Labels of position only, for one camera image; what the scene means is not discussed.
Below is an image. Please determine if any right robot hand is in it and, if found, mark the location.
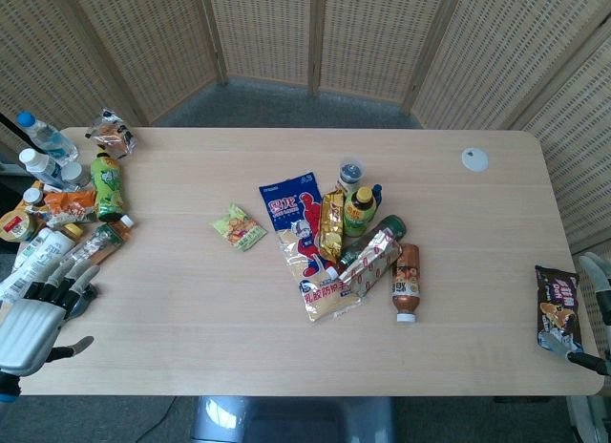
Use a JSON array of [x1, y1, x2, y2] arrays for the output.
[[567, 251, 611, 378]]

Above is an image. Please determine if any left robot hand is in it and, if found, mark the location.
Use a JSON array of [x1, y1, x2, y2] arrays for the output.
[[0, 264, 100, 376]]

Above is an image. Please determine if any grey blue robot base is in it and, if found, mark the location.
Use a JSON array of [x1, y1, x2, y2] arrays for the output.
[[189, 395, 398, 443]]

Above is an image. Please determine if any dark chocolate snack package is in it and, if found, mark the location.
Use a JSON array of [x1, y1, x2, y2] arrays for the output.
[[534, 264, 585, 354]]

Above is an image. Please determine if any white green-print bottle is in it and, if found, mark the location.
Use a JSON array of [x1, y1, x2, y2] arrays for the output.
[[0, 226, 78, 304]]

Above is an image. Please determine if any round can red label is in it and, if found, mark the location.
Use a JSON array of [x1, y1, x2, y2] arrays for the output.
[[0, 209, 38, 243]]

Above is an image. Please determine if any amber tea bottle white cap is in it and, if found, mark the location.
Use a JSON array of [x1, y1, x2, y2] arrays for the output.
[[70, 214, 136, 268]]

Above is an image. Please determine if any orange snack packet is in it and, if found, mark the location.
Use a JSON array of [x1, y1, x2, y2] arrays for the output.
[[41, 188, 98, 226]]

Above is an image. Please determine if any small white-cap brown bottle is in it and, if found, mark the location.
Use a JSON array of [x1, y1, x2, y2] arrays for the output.
[[21, 186, 48, 209]]

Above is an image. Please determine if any small clear plastic bottle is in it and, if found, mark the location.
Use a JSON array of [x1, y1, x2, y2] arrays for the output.
[[60, 161, 93, 190]]

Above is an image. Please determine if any white-cap clear water bottle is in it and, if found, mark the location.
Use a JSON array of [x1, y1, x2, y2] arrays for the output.
[[18, 147, 74, 192]]

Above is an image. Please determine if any green label drink bottle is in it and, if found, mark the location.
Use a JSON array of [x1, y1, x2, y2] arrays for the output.
[[90, 145, 127, 223]]

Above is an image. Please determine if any blue-cap clear water bottle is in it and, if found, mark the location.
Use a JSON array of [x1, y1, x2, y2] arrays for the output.
[[15, 110, 79, 165]]

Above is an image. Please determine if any brown sauce bottle white cap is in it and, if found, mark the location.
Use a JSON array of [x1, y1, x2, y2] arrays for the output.
[[391, 243, 422, 325]]

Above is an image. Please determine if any transparent orange snack bag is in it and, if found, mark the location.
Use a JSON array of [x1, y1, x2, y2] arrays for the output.
[[85, 107, 138, 160]]

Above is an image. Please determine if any dark green-cap bottle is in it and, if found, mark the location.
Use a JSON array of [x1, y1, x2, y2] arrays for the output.
[[332, 214, 409, 273]]

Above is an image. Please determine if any green snack packet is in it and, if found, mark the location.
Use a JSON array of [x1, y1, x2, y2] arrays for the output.
[[209, 202, 268, 252]]

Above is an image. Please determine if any silver red-print snack packet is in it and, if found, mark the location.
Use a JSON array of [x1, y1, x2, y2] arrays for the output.
[[339, 228, 404, 299]]

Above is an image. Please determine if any yellow-cap green tea bottle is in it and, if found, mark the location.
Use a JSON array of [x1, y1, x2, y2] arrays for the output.
[[343, 185, 381, 238]]

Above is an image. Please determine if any small cup with blue lid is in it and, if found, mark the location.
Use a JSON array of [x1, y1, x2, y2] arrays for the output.
[[337, 158, 368, 192]]

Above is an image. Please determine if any gold foil snack packet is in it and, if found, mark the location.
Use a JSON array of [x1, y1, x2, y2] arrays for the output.
[[318, 188, 347, 264]]

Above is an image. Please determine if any blue red glove package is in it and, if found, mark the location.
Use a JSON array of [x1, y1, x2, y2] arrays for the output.
[[259, 171, 369, 324]]

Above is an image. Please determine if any woven bamboo folding screen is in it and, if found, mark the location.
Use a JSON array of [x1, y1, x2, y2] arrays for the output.
[[0, 0, 611, 256]]

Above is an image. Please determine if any white table cable grommet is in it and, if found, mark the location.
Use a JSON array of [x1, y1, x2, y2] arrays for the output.
[[460, 146, 490, 173]]

